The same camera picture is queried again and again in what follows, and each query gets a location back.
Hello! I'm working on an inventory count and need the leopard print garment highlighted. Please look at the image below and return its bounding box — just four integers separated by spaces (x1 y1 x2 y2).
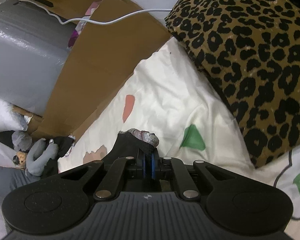
165 0 300 168

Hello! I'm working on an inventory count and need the white plastic bag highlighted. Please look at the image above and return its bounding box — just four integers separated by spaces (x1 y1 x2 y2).
0 98 28 132

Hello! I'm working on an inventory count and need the brown cardboard sheet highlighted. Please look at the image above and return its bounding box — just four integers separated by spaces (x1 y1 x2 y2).
19 0 170 138

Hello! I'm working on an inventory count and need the black knit garment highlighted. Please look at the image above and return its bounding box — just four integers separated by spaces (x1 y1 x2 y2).
102 128 159 165

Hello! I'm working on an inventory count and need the white cable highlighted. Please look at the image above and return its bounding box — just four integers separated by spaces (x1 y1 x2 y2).
14 0 173 26

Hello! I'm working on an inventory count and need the grey plush toy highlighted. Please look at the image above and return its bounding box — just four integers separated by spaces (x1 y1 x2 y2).
13 138 58 177

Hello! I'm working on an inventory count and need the grey plastic wrapped bundle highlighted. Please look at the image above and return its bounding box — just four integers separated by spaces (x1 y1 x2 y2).
0 0 76 115

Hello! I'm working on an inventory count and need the white cartoon bear bedsheet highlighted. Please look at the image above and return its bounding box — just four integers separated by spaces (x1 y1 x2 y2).
58 38 300 239

